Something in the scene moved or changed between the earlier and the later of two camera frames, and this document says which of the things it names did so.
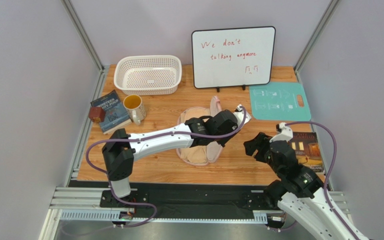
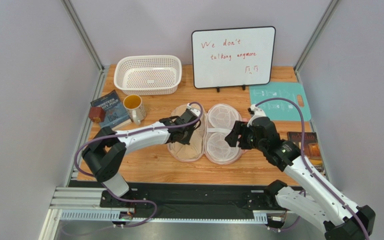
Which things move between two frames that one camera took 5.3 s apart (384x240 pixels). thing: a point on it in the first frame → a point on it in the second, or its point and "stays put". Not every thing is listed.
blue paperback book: x=116 y=116 stays put
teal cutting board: x=277 y=101 stays put
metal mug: x=135 y=108 stays put
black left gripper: x=224 y=143 → x=186 y=141
